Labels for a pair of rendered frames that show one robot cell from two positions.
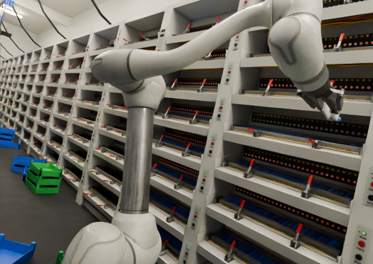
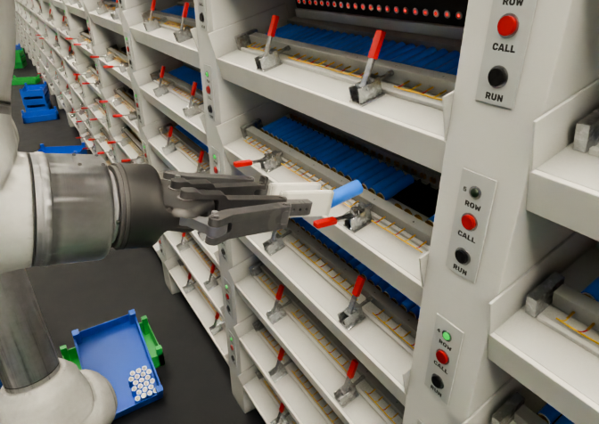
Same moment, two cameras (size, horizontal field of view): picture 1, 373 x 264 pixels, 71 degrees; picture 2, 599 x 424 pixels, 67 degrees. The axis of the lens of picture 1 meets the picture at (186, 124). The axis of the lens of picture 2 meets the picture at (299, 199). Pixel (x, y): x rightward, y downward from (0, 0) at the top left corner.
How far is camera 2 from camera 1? 0.78 m
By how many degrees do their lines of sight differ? 31
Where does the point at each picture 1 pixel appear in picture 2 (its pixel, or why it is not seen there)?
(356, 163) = (414, 291)
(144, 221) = (32, 406)
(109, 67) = not seen: outside the picture
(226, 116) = (220, 111)
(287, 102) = (294, 96)
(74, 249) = not seen: outside the picture
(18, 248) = not seen: hidden behind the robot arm
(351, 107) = (403, 141)
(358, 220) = (418, 411)
